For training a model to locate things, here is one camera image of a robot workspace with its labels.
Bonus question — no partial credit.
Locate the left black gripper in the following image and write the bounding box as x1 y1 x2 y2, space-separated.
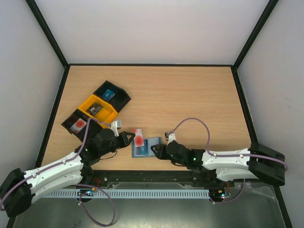
100 132 135 157

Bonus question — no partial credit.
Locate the teal card holder wallet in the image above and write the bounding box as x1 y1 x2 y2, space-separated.
132 137 162 158

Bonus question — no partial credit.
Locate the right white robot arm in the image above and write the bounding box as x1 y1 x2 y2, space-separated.
151 140 286 186

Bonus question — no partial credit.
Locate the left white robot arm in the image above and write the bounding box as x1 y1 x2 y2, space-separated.
0 129 135 218

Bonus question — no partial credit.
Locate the blue card in holder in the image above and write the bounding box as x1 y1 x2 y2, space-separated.
132 139 149 158

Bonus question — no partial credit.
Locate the black card stack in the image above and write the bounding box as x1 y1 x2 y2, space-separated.
86 102 103 116

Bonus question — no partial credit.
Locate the blue card stack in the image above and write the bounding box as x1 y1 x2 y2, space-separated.
102 89 115 101

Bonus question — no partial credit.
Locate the red white card stack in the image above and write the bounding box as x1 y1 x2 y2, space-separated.
70 118 87 134

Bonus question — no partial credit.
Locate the black bin with blue cards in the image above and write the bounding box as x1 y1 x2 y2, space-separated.
93 80 131 113

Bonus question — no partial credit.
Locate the black bin with red cards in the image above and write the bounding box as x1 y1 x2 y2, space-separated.
61 109 103 142

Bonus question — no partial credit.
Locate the yellow bin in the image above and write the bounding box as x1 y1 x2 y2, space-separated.
78 94 118 124

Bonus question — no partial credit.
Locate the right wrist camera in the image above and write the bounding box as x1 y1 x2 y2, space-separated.
165 132 176 143

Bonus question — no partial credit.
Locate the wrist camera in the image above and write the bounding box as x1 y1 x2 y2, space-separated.
165 132 176 143
110 119 122 137

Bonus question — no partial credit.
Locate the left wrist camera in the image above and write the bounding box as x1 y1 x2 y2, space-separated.
110 119 122 137

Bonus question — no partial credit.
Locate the black aluminium frame rail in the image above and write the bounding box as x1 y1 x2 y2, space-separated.
78 169 276 188

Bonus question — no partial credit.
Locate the light blue slotted cable duct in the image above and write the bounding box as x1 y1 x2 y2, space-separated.
44 189 209 199

